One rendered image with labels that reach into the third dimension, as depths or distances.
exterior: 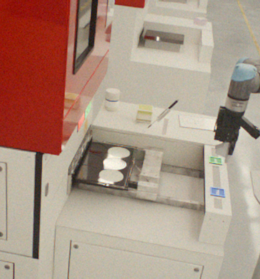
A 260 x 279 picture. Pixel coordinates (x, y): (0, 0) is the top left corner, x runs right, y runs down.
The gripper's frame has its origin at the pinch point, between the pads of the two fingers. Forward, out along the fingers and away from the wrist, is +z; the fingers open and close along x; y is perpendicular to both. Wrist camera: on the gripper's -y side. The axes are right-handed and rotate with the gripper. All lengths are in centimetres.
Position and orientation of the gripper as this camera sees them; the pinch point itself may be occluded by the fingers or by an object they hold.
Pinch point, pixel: (227, 159)
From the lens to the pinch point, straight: 178.0
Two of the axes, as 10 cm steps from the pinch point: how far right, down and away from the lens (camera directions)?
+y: -9.8, -1.7, 1.0
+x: -1.7, 4.7, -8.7
